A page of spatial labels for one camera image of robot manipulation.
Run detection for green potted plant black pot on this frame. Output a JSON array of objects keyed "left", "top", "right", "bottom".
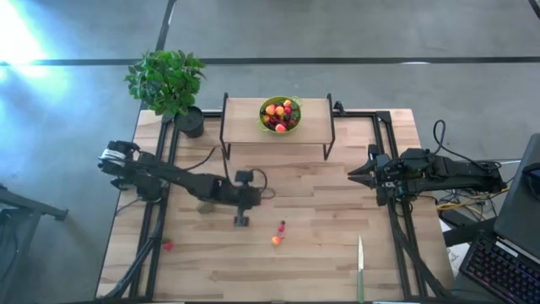
[{"left": 124, "top": 49, "right": 208, "bottom": 139}]

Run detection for white floor cable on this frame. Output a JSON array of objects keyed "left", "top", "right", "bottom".
[{"left": 476, "top": 158, "right": 522, "bottom": 168}]

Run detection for knife with green handle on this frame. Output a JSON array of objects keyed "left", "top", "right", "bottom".
[{"left": 356, "top": 234, "right": 365, "bottom": 304}]

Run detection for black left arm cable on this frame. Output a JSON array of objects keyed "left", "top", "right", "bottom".
[{"left": 185, "top": 145, "right": 276, "bottom": 200}]

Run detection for yellow floor cable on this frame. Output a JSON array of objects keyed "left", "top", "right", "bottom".
[{"left": 436, "top": 187, "right": 511, "bottom": 212}]

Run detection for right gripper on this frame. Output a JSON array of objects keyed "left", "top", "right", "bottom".
[{"left": 347, "top": 143, "right": 401, "bottom": 208}]

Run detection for grey laptop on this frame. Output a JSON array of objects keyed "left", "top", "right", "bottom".
[{"left": 493, "top": 133, "right": 540, "bottom": 261}]

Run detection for black metal rig frame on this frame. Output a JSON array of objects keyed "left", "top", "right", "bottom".
[{"left": 94, "top": 109, "right": 455, "bottom": 303}]

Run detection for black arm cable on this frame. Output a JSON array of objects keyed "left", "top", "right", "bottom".
[
  {"left": 185, "top": 145, "right": 276, "bottom": 200},
  {"left": 433, "top": 119, "right": 505, "bottom": 170}
]

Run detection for white paper sheet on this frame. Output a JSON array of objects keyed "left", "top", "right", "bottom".
[{"left": 438, "top": 219, "right": 467, "bottom": 265}]

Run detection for backlit black keyboard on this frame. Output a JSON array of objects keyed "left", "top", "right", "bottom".
[{"left": 458, "top": 234, "right": 540, "bottom": 304}]

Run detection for wooden shelf riser black legs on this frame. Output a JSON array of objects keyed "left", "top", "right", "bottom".
[{"left": 219, "top": 92, "right": 338, "bottom": 161}]

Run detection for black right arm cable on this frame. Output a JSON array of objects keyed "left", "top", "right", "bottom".
[{"left": 433, "top": 119, "right": 505, "bottom": 170}]

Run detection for green colander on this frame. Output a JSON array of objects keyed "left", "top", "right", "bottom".
[{"left": 258, "top": 95, "right": 304, "bottom": 135}]

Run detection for dark side table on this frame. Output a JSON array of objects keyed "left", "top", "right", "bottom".
[{"left": 0, "top": 183, "right": 69, "bottom": 304}]

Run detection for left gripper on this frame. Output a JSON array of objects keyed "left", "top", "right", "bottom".
[{"left": 226, "top": 170, "right": 263, "bottom": 228}]

